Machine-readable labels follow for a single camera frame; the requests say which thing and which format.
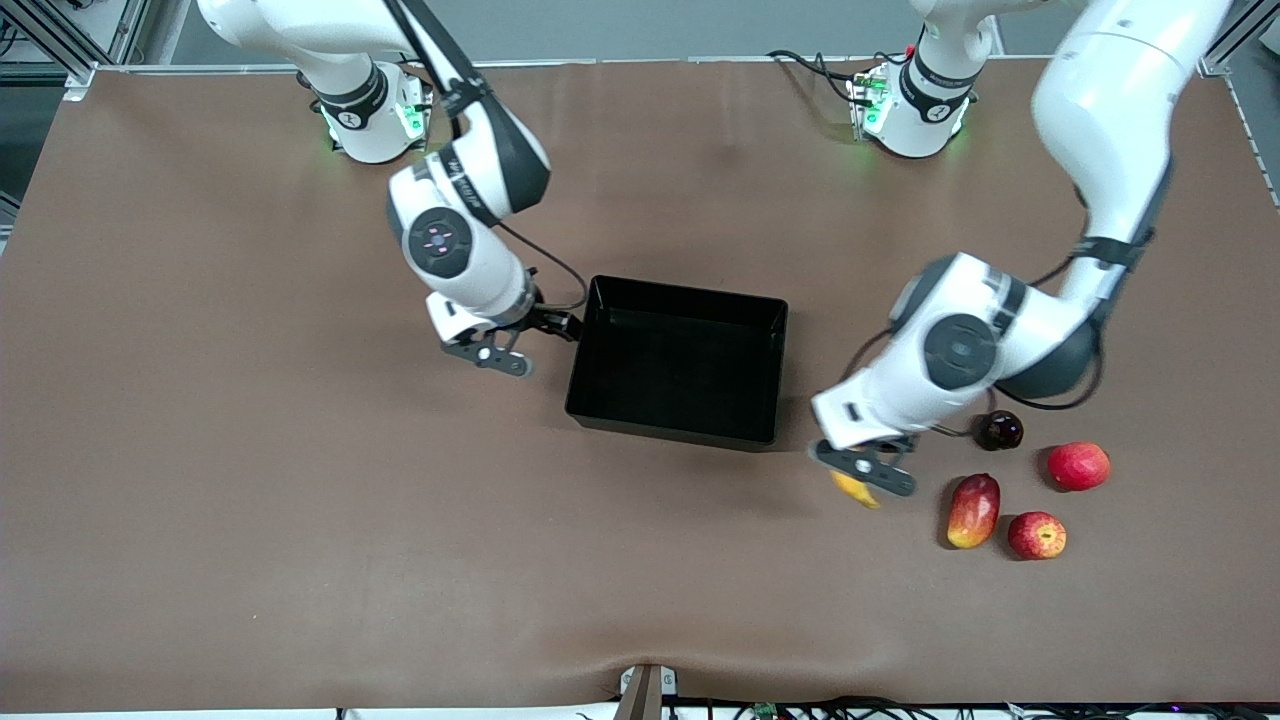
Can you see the black rectangular plastic box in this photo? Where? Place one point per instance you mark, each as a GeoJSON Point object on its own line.
{"type": "Point", "coordinates": [680, 370]}

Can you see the yellow banana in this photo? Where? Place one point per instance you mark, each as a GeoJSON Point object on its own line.
{"type": "Point", "coordinates": [858, 490]}

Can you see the aluminium frame profile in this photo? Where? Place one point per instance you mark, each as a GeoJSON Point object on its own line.
{"type": "Point", "coordinates": [125, 30]}
{"type": "Point", "coordinates": [1245, 35]}

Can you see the small green circuit board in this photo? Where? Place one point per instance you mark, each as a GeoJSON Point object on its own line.
{"type": "Point", "coordinates": [765, 711]}

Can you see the red yellow apple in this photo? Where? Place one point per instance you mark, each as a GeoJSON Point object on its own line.
{"type": "Point", "coordinates": [1037, 536]}

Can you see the red yellow mango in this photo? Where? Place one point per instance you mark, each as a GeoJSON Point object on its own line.
{"type": "Point", "coordinates": [974, 512]}

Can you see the grey camera pole clamp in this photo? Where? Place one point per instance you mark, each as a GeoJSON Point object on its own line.
{"type": "Point", "coordinates": [645, 695]}

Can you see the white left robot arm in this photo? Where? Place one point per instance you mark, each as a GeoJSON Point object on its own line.
{"type": "Point", "coordinates": [1110, 120]}

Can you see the dark purple plum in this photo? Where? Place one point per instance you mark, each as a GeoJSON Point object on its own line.
{"type": "Point", "coordinates": [1003, 432]}

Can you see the brown table mat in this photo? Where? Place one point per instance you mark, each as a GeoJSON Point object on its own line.
{"type": "Point", "coordinates": [300, 500]}

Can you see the red peach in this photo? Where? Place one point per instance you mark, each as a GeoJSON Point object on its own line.
{"type": "Point", "coordinates": [1078, 467]}

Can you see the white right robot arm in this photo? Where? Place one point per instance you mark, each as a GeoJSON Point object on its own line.
{"type": "Point", "coordinates": [470, 270]}

